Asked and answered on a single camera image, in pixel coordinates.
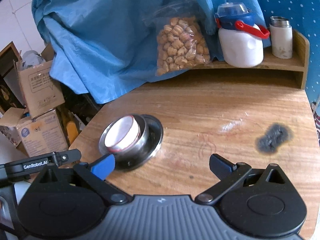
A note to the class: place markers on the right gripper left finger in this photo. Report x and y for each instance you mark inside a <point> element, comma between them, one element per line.
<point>92,176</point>

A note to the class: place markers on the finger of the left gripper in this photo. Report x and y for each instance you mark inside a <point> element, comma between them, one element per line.
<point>67,157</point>

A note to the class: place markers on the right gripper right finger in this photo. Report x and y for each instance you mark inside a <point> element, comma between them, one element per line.
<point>230,175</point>

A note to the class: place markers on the large steel bowl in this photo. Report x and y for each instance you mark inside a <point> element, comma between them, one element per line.
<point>102,148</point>

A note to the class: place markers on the white ceramic bowl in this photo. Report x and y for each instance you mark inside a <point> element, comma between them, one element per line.
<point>122,134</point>

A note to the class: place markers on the large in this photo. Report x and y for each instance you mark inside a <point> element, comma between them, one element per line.
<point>146,147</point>

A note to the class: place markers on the upper cardboard box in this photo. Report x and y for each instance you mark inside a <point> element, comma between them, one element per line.
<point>41,93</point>

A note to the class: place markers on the light blue cloth cover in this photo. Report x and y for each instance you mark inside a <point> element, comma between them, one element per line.
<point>104,48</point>

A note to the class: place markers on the white jug blue lid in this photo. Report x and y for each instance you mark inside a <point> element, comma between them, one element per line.
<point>240,38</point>

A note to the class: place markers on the bag of snack biscuits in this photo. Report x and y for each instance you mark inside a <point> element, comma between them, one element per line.
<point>181,44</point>

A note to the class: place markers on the wooden desk shelf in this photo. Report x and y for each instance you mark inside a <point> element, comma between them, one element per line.
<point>298,65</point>

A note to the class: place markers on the white steel thermos cup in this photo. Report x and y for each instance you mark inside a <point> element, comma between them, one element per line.
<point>281,37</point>

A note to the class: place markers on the dark blue dotted curtain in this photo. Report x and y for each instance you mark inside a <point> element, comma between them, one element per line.
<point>303,15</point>

